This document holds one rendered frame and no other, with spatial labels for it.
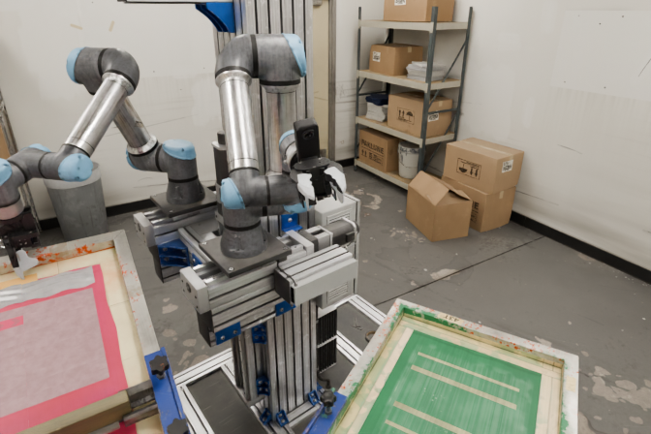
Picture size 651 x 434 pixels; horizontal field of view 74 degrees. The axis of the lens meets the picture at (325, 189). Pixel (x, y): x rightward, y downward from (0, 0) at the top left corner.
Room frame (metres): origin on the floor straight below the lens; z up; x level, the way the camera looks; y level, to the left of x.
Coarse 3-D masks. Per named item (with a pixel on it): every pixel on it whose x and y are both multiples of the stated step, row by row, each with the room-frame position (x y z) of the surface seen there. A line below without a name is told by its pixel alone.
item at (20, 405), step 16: (16, 304) 0.95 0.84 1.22; (0, 320) 0.90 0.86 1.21; (0, 336) 0.86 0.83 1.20; (16, 336) 0.86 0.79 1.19; (0, 352) 0.82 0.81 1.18; (16, 352) 0.83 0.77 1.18; (0, 368) 0.78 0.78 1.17; (16, 368) 0.79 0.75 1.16; (0, 384) 0.75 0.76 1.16; (16, 384) 0.75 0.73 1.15; (0, 400) 0.71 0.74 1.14; (16, 400) 0.72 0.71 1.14; (0, 416) 0.68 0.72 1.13; (16, 416) 0.68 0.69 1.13; (0, 432) 0.65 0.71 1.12; (16, 432) 0.65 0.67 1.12
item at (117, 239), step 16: (80, 240) 1.16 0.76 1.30; (96, 240) 1.17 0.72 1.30; (112, 240) 1.19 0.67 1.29; (32, 256) 1.08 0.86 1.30; (48, 256) 1.10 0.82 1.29; (64, 256) 1.12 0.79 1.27; (128, 256) 1.13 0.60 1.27; (0, 272) 1.04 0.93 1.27; (128, 272) 1.07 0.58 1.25; (128, 288) 1.02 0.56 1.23; (144, 304) 0.97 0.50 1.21; (144, 320) 0.92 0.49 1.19; (144, 336) 0.88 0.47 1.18; (144, 352) 0.84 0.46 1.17
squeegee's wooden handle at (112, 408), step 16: (112, 400) 0.67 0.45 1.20; (128, 400) 0.67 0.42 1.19; (64, 416) 0.63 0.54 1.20; (80, 416) 0.63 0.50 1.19; (96, 416) 0.64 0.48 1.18; (112, 416) 0.66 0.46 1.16; (32, 432) 0.59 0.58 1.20; (48, 432) 0.60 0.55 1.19; (64, 432) 0.61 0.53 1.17; (80, 432) 0.63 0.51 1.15
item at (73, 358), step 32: (96, 288) 1.04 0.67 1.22; (32, 320) 0.91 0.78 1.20; (64, 320) 0.93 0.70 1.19; (96, 320) 0.94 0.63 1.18; (32, 352) 0.83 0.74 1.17; (64, 352) 0.84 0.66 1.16; (96, 352) 0.85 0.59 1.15; (32, 384) 0.76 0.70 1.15; (64, 384) 0.76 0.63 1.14; (96, 384) 0.77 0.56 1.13; (32, 416) 0.69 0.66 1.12
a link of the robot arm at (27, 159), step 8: (32, 144) 1.15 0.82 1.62; (40, 144) 1.15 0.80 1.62; (24, 152) 1.10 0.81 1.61; (32, 152) 1.10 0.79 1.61; (40, 152) 1.10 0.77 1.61; (8, 160) 1.06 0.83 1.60; (16, 160) 1.07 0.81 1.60; (24, 160) 1.08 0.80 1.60; (32, 160) 1.07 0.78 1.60; (24, 168) 1.07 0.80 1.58; (32, 168) 1.07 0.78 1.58; (24, 176) 1.06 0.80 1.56; (32, 176) 1.08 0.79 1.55; (40, 176) 1.07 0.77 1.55
